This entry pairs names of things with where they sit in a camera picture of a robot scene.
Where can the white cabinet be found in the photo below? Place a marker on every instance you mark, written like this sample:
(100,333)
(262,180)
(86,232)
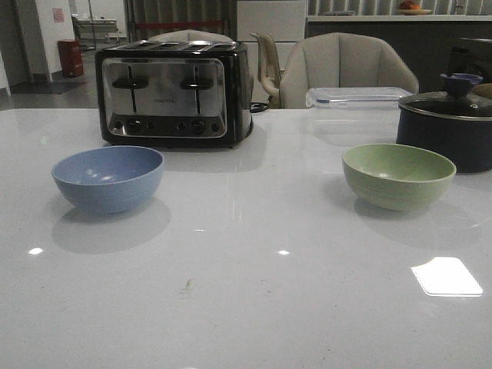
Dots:
(284,21)

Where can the beige office chair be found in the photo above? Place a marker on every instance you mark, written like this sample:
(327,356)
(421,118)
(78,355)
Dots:
(269,72)

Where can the dark blue cooking pot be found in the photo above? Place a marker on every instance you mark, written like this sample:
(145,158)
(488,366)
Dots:
(465,141)

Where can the blue plastic bowl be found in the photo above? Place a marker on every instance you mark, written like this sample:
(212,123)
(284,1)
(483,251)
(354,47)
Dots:
(111,179)

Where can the beige chair behind toaster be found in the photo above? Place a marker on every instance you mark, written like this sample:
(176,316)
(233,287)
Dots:
(190,35)

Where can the black and chrome toaster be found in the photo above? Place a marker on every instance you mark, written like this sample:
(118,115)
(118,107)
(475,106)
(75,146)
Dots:
(174,94)

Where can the clear plastic food container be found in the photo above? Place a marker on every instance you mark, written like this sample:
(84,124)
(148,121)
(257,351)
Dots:
(355,116)

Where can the glass pot lid blue knob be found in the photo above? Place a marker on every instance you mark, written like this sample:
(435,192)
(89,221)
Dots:
(456,101)

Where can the fruit plate on counter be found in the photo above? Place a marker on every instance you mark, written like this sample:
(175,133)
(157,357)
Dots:
(409,7)

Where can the beige upholstered armchair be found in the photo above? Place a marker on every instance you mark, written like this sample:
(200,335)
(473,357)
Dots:
(342,60)

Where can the black appliance at right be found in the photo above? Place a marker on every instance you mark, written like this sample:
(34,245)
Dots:
(473,56)

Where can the red bin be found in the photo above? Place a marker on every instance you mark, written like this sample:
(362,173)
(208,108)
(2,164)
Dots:
(70,58)

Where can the green plastic bowl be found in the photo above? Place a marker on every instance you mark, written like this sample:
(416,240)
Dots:
(397,177)

